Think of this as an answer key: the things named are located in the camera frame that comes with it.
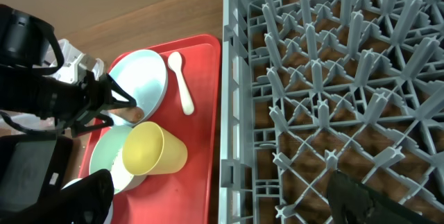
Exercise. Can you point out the black waste tray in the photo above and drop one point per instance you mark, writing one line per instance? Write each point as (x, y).
(32, 168)

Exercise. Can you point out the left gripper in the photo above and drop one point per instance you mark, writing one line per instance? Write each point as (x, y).
(72, 104)

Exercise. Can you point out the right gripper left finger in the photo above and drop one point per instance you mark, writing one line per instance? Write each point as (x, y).
(86, 201)

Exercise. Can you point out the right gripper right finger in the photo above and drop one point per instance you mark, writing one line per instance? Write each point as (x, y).
(352, 202)

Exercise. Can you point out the clear plastic bin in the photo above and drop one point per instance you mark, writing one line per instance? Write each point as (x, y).
(29, 124)

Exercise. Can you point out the grey dishwasher rack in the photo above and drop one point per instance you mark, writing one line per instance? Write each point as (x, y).
(315, 86)

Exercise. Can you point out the yellow plastic cup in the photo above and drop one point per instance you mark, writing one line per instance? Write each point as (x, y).
(149, 149)

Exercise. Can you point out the red serving tray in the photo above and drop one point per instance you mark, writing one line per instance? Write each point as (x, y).
(181, 197)

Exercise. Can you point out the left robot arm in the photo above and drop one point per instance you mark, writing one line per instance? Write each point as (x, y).
(30, 58)

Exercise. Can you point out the large light blue plate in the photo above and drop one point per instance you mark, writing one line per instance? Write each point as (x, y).
(143, 75)

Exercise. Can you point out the green bowl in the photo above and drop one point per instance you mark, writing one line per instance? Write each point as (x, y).
(108, 154)

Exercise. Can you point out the white plastic spoon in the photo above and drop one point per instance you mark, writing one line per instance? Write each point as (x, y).
(175, 64)

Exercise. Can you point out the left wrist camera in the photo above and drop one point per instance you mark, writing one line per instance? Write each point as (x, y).
(76, 64)

